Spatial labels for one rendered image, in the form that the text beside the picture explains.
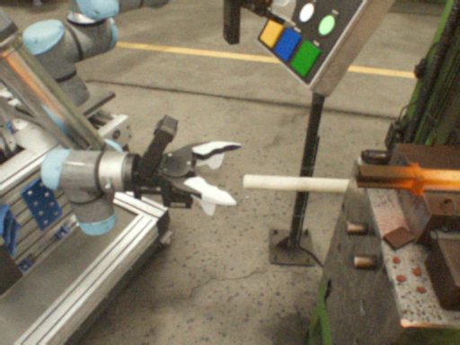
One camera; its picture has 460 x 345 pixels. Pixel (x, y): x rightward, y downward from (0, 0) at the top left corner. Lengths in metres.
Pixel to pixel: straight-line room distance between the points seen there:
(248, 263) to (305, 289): 0.27
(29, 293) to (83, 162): 0.96
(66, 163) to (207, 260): 1.14
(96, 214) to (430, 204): 0.60
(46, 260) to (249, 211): 0.96
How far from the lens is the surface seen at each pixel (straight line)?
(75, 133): 0.79
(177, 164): 0.63
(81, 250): 1.61
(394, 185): 0.68
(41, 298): 1.54
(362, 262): 0.69
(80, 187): 0.69
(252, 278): 1.67
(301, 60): 1.01
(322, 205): 1.99
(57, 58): 1.18
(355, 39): 0.98
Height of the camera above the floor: 1.42
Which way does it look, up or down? 42 degrees down
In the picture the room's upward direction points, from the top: straight up
